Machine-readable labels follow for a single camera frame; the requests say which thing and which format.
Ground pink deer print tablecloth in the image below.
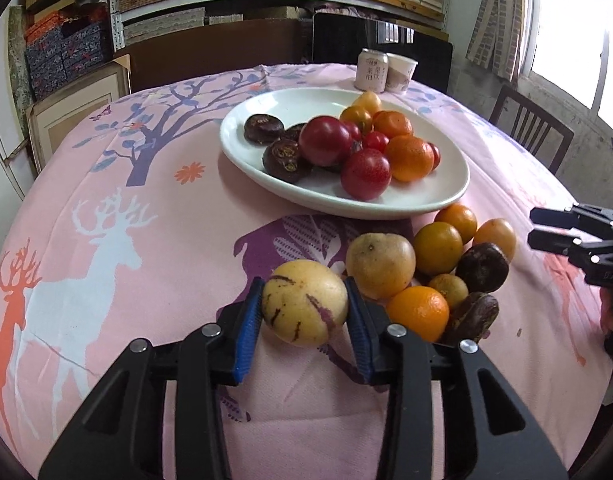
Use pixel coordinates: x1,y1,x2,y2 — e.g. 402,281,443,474
0,62,613,480

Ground small yellow-green citrus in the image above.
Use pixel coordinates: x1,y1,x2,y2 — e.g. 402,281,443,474
428,273,470,311

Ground large red tomato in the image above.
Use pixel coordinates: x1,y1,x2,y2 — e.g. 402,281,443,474
341,148,392,202

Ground framed cardboard picture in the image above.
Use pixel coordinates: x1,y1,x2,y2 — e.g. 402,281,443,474
26,62,132,173

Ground stack of blue floral boxes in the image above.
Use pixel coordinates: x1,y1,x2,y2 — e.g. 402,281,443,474
24,5,112,101

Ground marbled board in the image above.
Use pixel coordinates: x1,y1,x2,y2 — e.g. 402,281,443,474
6,7,34,106

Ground black panel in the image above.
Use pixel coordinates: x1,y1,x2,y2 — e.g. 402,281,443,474
313,12,453,93

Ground dark red tomato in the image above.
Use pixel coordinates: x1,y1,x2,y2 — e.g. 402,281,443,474
299,115,354,167

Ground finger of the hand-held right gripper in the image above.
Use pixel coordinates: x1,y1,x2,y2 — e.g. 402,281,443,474
529,203,613,234
528,230,596,267

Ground striped yellow pepino melon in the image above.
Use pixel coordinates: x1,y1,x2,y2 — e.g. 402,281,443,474
261,260,349,347

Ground brown wooden board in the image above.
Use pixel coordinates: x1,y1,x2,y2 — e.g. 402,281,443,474
114,19,307,93

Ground white metal shelf unit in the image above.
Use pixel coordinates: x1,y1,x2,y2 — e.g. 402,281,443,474
106,0,450,48

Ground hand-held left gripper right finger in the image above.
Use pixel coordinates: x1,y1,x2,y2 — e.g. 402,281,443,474
344,276,570,480

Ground patterned curtain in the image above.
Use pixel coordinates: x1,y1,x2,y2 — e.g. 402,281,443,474
465,0,537,81

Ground small orange mandarin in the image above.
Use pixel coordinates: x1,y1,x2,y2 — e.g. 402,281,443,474
373,110,414,139

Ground pale yellow round fruit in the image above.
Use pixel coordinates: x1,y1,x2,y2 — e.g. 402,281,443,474
345,232,417,300

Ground yellow passion fruit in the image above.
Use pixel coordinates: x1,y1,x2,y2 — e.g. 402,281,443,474
353,91,383,113

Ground bright window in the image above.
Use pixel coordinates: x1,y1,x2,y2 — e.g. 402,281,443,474
527,0,613,121

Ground beige drink can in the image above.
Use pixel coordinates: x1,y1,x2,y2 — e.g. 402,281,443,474
357,48,390,93

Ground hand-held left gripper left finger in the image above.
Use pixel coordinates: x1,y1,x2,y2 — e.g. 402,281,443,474
38,276,266,480

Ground white board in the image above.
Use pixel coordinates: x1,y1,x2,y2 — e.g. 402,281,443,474
0,105,37,201

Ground white oval plate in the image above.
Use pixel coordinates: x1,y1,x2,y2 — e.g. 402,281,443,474
219,87,471,220

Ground white paper cup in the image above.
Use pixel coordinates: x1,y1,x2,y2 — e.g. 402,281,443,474
385,53,419,95

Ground dark wooden chair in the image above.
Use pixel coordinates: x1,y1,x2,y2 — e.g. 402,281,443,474
489,84,575,176

